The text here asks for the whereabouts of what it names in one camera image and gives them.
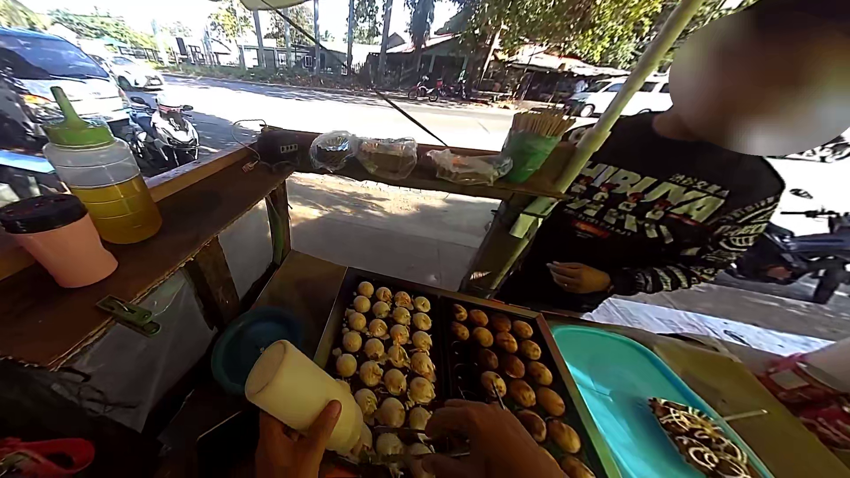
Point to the person's left hand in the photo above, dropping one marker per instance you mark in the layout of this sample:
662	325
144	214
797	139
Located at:
299	457

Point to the person's right hand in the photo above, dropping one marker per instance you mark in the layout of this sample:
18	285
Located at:
498	441

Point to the person's right index finger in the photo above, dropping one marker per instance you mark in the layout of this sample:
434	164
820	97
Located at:
451	419

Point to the person's right thumb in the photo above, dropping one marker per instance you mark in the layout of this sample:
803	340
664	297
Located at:
446	465

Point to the person's left fingers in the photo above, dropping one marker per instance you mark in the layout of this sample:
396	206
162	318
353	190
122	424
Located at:
269	435

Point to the cream cylindrical bottle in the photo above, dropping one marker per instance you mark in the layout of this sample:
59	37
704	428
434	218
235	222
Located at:
302	395

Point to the thin metal pick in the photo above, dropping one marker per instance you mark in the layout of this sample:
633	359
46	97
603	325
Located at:
498	395

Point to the batch of browned dough balls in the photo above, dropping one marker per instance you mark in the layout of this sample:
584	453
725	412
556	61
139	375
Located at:
522	393

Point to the black framed takoyaki pan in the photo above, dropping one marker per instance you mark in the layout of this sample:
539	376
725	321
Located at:
443	338

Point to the dark blue plastic bowl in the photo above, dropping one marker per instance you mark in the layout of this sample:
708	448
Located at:
229	355

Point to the pile of pale dough balls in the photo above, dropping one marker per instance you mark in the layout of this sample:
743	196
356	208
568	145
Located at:
398	334

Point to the translucent plastic sheet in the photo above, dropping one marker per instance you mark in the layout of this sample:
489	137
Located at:
156	352

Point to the brown wooden board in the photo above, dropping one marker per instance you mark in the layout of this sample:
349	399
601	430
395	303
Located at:
300	284

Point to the turquoise plastic tray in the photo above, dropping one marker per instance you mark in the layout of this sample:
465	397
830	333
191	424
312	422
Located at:
607	372

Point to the green metal clip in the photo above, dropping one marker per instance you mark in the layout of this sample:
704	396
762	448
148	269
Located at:
129	314

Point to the red plastic object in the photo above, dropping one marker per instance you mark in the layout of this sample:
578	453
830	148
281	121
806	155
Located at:
66	451

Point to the brown wooden side shelf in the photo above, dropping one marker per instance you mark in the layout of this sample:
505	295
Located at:
179	222

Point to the narrow wooden counter shelf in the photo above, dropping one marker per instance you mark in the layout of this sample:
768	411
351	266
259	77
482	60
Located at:
425	176

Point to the sauce-drizzled takoyaki serving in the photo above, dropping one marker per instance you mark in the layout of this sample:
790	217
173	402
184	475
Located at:
700	443

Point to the plastic-wrapped flat container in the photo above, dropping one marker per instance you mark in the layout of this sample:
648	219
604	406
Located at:
468	166

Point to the white printed sheet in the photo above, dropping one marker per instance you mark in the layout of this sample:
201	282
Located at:
690	326

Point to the plastic-wrapped brown container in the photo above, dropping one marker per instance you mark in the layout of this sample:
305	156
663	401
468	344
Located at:
387	158

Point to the pink bottle with black lid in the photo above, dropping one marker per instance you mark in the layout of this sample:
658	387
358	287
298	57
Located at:
70	252

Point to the green plastic cup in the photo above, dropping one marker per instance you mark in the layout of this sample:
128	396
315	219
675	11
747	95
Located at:
529	156

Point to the squeeze bottle with green cap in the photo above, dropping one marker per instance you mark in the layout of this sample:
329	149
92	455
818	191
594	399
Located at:
116	206

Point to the black power socket box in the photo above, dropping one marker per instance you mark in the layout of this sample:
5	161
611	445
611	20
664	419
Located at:
279	147

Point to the plastic-wrapped round container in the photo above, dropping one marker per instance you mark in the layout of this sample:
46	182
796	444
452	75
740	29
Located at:
333	151

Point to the thin wooden stick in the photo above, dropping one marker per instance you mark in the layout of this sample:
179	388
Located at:
745	415

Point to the bundle of wooden skewers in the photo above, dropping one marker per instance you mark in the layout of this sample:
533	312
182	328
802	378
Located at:
541	124

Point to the long thin black rod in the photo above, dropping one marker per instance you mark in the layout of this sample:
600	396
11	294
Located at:
405	113

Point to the brown cardboard sheet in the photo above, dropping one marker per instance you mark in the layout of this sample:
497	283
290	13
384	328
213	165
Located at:
763	415

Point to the white and black motorcycle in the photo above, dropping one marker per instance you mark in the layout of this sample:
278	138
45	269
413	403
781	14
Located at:
174	131

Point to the parked red motorcycle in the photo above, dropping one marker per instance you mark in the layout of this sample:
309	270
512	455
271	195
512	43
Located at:
423	91

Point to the pale green umbrella pole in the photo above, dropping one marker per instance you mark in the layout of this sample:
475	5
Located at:
614	109

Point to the red patterned bag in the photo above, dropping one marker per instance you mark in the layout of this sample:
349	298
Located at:
807	398

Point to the low roadside building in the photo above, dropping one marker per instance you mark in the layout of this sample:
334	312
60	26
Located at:
425	58

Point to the white minivan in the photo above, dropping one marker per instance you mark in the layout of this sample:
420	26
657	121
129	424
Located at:
644	98

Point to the white car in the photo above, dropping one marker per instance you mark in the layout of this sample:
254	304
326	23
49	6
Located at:
136	75

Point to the dark motorcycle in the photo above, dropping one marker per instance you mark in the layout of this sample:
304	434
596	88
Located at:
800	251

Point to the leafy green trees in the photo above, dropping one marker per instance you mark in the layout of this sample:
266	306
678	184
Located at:
544	26

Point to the large white van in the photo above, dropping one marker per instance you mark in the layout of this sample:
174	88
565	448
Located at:
60	73

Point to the dark wooden post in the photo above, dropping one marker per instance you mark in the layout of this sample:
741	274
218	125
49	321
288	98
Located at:
214	282

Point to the slim wooden post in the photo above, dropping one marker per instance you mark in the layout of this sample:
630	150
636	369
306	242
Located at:
279	222

